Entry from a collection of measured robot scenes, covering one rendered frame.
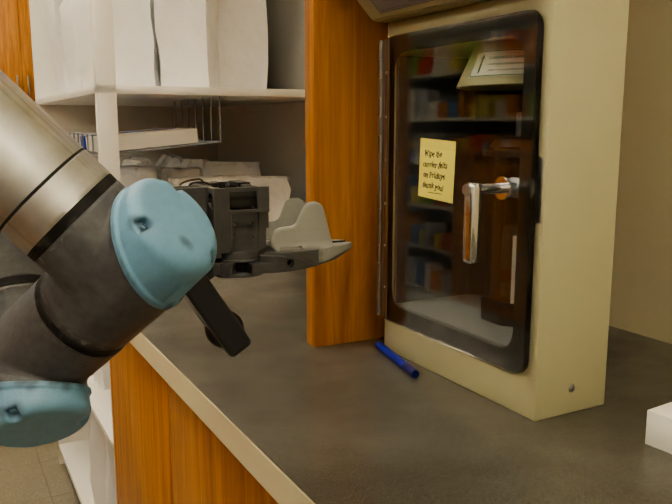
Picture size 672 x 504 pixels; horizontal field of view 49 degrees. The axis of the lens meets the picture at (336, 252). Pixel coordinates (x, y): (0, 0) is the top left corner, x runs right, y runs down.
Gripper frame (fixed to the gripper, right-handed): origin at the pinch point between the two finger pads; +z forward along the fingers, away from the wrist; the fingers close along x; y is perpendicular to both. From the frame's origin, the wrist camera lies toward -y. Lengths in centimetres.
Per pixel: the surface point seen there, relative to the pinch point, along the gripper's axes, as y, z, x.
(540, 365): -13.9, 23.1, -5.2
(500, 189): 5.5, 20.4, -0.4
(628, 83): 19, 65, 22
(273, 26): 43, 64, 163
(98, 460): -89, 2, 156
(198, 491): -41, -5, 34
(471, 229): 1.3, 16.5, -0.5
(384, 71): 19.7, 21.3, 25.8
